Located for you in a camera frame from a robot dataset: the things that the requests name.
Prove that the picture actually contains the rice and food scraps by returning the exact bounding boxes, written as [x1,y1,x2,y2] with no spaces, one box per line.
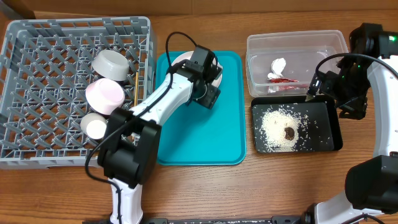
[253,106,311,154]

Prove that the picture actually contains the grey bowl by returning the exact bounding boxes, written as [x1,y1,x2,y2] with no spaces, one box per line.
[91,50,129,82]

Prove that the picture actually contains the teal plastic tray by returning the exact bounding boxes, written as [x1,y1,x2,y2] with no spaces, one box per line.
[157,51,246,166]

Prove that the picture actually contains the small pink saucer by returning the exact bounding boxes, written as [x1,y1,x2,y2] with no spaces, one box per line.
[85,78,125,115]

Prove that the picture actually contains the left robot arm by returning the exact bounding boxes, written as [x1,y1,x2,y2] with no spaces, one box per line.
[97,45,222,223]

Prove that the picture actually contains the clear plastic storage box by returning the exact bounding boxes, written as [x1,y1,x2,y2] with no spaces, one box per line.
[246,30,348,97]

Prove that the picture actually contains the white tissue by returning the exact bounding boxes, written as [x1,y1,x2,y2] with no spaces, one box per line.
[267,58,286,80]

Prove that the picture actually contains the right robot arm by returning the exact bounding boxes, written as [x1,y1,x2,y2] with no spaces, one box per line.
[300,23,397,223]

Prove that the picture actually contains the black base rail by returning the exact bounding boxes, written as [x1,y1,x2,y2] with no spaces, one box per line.
[83,211,386,224]

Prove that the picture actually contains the white cup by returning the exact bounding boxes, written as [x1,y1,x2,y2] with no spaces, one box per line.
[80,113,107,139]

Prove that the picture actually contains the large white plate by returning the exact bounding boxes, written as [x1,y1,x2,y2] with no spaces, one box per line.
[172,51,223,88]

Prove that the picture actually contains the wooden chopstick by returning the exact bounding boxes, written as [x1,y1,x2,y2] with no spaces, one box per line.
[134,72,139,106]

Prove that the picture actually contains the black tray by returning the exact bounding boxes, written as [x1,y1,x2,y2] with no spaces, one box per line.
[251,95,343,152]

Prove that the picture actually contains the grey dishwasher rack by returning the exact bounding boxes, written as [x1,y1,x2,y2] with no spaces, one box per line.
[1,16,157,169]

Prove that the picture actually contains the red snack wrapper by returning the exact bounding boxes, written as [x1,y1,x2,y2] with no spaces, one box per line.
[267,78,300,93]

